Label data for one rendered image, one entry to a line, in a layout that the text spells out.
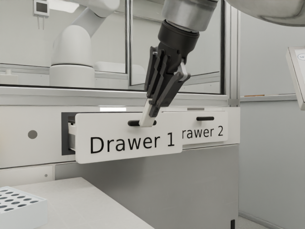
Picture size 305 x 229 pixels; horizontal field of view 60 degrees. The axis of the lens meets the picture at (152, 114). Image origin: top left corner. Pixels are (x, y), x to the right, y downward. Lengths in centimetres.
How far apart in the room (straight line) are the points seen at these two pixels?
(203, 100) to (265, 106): 136
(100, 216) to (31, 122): 33
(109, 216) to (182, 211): 53
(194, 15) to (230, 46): 63
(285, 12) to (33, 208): 42
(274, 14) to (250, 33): 211
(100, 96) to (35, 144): 21
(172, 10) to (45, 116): 41
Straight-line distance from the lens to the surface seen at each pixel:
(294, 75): 117
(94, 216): 48
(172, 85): 51
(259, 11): 37
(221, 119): 101
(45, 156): 73
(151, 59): 57
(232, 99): 108
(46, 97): 72
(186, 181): 95
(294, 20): 35
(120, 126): 63
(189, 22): 48
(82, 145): 60
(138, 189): 85
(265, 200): 241
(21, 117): 71
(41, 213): 46
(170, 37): 49
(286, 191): 228
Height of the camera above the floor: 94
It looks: 1 degrees down
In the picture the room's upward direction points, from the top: straight up
